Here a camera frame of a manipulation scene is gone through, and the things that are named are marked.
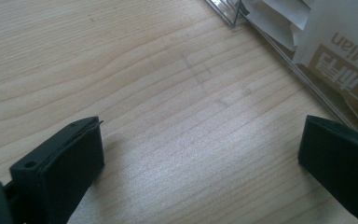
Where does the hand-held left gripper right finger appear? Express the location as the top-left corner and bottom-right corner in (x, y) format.
(297, 114), (358, 224)

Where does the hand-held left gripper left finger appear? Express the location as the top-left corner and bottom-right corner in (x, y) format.
(8, 116), (105, 224)

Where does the clear plastic box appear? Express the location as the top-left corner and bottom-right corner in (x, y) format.
(204, 0), (358, 139)

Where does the white and gold packet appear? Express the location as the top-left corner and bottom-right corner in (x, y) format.
(292, 0), (358, 125)

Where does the white paper packet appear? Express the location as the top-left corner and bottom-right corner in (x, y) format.
(241, 0), (311, 52)

